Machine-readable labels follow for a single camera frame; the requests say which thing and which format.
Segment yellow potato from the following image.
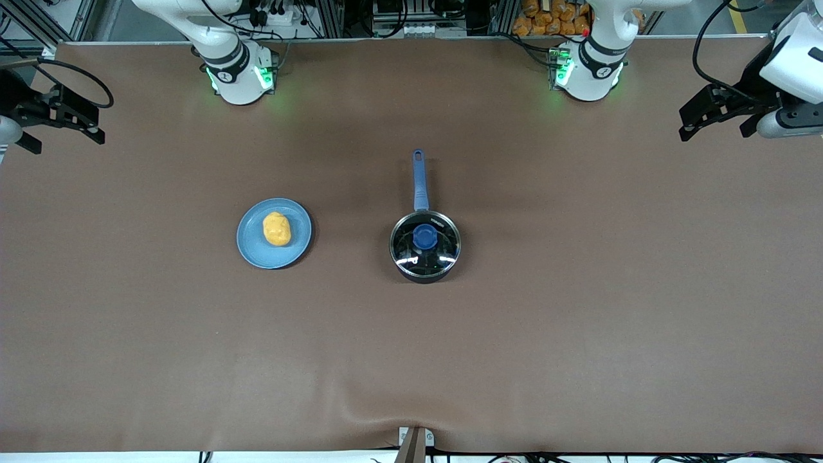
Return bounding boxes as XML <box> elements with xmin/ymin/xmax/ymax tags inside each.
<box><xmin>262</xmin><ymin>212</ymin><xmax>292</xmax><ymax>248</ymax></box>

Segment glass lid with blue knob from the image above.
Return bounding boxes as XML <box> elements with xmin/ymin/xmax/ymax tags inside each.
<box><xmin>391</xmin><ymin>211</ymin><xmax>461</xmax><ymax>274</ymax></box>

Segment bag of orange snacks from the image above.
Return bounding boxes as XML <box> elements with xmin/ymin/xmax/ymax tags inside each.
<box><xmin>512</xmin><ymin>0</ymin><xmax>592</xmax><ymax>37</ymax></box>

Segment blue round plate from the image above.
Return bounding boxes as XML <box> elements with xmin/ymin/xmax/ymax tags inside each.
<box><xmin>236</xmin><ymin>197</ymin><xmax>314</xmax><ymax>270</ymax></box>

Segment white power strip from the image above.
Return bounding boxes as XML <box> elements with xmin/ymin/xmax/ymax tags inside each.
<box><xmin>248</xmin><ymin>5</ymin><xmax>303</xmax><ymax>26</ymax></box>

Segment brown table cover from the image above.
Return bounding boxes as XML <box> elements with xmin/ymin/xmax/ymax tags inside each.
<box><xmin>0</xmin><ymin>35</ymin><xmax>823</xmax><ymax>454</ymax></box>

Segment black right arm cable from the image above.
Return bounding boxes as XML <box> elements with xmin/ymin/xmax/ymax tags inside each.
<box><xmin>35</xmin><ymin>57</ymin><xmax>115</xmax><ymax>110</ymax></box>

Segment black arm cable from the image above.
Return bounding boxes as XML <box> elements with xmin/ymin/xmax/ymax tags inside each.
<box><xmin>35</xmin><ymin>57</ymin><xmax>115</xmax><ymax>110</ymax></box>
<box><xmin>692</xmin><ymin>0</ymin><xmax>769</xmax><ymax>97</ymax></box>

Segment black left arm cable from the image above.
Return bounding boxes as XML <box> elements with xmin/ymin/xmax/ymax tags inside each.
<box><xmin>692</xmin><ymin>0</ymin><xmax>769</xmax><ymax>97</ymax></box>

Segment aluminium frame profiles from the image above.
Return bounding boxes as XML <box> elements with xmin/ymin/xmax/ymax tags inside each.
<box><xmin>0</xmin><ymin>0</ymin><xmax>97</xmax><ymax>52</ymax></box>

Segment aluminium frame post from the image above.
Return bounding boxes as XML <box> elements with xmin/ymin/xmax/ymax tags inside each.
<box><xmin>315</xmin><ymin>0</ymin><xmax>345</xmax><ymax>38</ymax></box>

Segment black pot with blue handle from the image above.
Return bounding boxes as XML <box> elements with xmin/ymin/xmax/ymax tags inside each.
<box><xmin>390</xmin><ymin>149</ymin><xmax>462</xmax><ymax>284</ymax></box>

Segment grey metal bracket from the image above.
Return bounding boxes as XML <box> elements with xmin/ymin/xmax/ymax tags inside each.
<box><xmin>399</xmin><ymin>426</ymin><xmax>435</xmax><ymax>448</ymax></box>

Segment brown mounting post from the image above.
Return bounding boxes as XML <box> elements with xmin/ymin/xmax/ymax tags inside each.
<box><xmin>394</xmin><ymin>428</ymin><xmax>426</xmax><ymax>463</ymax></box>

